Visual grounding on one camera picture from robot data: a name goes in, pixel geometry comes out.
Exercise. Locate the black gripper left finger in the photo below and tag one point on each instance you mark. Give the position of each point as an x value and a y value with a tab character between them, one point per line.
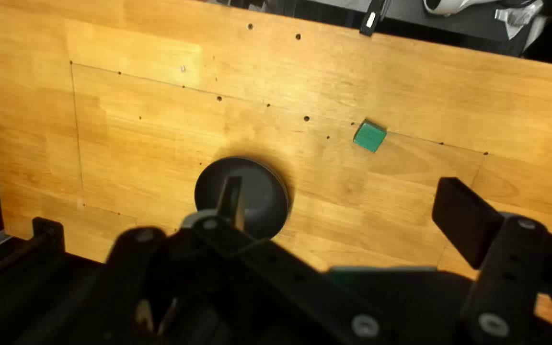
268	255

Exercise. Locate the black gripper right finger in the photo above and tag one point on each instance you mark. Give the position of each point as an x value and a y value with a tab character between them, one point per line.
473	221

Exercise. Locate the black bowl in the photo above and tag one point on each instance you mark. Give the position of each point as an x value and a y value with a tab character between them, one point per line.
265	194

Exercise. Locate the green block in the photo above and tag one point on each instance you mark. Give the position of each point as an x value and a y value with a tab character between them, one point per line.
370	136

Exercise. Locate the white rounded object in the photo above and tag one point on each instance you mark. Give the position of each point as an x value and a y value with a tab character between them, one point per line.
443	6

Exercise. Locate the black clamp with white label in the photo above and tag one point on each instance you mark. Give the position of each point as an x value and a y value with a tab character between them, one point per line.
372	17

